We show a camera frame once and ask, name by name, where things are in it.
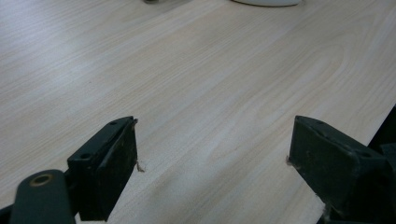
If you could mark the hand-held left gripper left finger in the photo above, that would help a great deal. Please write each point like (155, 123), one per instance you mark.
(104, 169)

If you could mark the white plate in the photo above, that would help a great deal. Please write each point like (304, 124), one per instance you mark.
(267, 2)

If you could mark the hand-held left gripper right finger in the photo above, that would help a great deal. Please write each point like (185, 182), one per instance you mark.
(334, 165)

